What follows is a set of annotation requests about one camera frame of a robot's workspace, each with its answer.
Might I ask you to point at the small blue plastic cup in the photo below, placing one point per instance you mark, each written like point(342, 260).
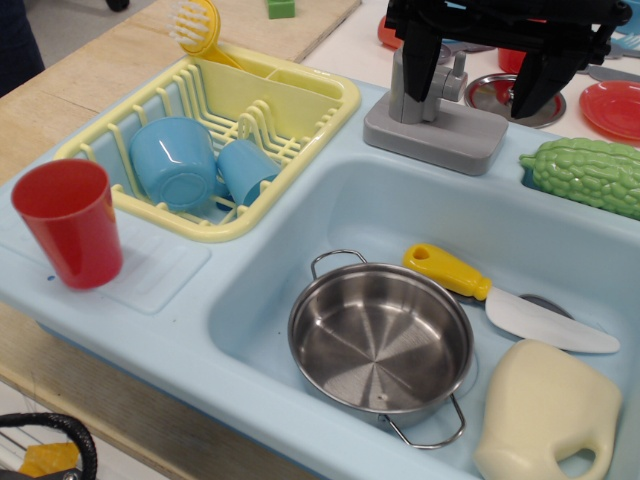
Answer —
point(243, 167)

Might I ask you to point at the yellow cloth piece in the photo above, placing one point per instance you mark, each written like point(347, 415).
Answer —
point(45, 459)

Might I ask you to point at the round metal lid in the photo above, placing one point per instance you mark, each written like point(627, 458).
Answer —
point(494, 93)

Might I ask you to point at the yellow dish rack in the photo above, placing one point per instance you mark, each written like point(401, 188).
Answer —
point(289, 110)

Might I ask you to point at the red plastic plate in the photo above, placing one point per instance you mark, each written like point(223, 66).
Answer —
point(613, 108)

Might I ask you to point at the grey toy faucet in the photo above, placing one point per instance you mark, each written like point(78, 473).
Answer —
point(437, 130)

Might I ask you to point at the large blue plastic cup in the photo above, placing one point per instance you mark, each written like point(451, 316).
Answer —
point(174, 161)

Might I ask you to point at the yellow dish brush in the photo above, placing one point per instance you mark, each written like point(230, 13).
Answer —
point(195, 26)

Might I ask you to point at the light blue toy sink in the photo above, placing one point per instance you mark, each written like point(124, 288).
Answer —
point(207, 322)

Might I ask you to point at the stainless steel pot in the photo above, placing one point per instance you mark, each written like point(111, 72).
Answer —
point(384, 343)

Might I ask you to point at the green block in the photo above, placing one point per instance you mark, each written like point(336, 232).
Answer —
point(281, 9)

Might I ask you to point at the green toy bitter gourd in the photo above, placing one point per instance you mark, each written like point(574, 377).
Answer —
point(591, 172)

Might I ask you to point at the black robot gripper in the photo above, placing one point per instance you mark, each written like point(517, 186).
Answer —
point(557, 36)

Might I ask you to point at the yellow handled toy knife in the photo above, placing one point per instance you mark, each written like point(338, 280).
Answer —
point(504, 310)

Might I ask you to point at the red toy cup behind gripper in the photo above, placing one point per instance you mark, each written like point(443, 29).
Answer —
point(387, 36)

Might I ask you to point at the red plastic cup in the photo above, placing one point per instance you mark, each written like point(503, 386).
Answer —
point(67, 206)

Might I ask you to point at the cream plastic jug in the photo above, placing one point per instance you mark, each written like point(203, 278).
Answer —
point(542, 407)

